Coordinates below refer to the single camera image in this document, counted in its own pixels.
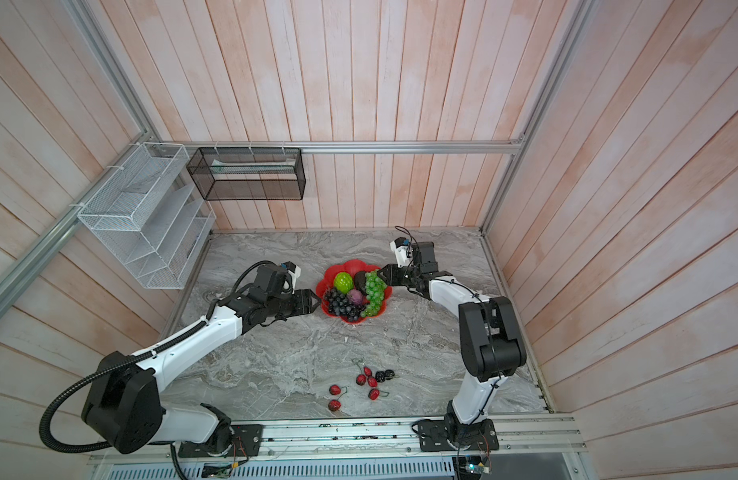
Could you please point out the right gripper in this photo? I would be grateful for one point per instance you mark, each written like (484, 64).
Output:
(392, 278)

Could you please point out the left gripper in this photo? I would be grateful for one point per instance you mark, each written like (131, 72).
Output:
(304, 304)

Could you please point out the green grape bunch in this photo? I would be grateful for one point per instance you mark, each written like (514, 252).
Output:
(375, 294)

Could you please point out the dark avocado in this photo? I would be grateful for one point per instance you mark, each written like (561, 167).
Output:
(360, 281)

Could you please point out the black grape bunch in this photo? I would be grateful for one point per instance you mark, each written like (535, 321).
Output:
(338, 305)

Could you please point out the purple fig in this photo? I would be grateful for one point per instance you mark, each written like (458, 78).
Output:
(356, 297)

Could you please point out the green custard apple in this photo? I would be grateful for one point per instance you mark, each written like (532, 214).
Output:
(343, 282)

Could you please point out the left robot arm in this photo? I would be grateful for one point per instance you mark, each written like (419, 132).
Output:
(124, 405)

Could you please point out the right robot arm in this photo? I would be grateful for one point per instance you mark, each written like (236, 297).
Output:
(491, 343)

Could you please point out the red flower-shaped fruit bowl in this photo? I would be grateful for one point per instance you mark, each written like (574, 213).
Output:
(352, 267)

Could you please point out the red cherry cluster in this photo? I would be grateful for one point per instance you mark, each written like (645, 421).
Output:
(366, 378)

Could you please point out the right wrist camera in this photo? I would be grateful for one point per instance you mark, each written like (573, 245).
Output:
(403, 250)

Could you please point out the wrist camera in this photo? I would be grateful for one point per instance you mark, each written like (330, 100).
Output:
(293, 270)
(403, 250)

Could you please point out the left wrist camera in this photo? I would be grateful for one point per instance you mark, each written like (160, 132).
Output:
(293, 270)

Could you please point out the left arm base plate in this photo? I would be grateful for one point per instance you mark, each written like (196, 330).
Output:
(237, 440)

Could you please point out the black wire mesh basket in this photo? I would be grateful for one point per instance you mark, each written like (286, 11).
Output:
(248, 173)

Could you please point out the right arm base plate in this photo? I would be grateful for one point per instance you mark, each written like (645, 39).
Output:
(451, 435)

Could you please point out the white wire mesh shelf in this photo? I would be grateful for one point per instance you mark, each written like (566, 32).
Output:
(152, 224)

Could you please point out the aluminium frame bar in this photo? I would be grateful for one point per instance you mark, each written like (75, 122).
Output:
(374, 147)

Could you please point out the aluminium mounting rail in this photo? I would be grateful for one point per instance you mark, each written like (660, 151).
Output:
(341, 438)

